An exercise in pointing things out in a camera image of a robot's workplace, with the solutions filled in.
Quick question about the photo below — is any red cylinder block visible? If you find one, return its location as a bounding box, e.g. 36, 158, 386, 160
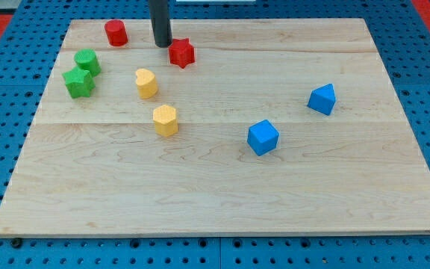
104, 19, 128, 46

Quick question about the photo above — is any green star block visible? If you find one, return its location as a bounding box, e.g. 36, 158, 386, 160
63, 67, 95, 99

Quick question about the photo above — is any blue triangle block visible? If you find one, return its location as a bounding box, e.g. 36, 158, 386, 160
307, 84, 337, 116

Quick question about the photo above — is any yellow heart block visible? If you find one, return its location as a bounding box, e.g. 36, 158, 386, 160
135, 68, 158, 99

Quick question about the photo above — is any blue cube block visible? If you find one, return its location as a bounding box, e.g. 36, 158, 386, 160
247, 120, 279, 156

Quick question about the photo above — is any green cylinder block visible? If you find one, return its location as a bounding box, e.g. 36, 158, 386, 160
74, 49, 102, 77

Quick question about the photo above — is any yellow hexagon block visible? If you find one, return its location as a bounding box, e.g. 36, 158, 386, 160
152, 105, 178, 137

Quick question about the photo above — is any red star block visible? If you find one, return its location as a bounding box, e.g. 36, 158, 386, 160
169, 38, 196, 69

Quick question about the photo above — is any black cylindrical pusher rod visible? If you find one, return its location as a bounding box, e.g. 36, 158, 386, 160
148, 0, 172, 48

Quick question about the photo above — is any light wooden board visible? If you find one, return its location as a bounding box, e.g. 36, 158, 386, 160
0, 19, 430, 238

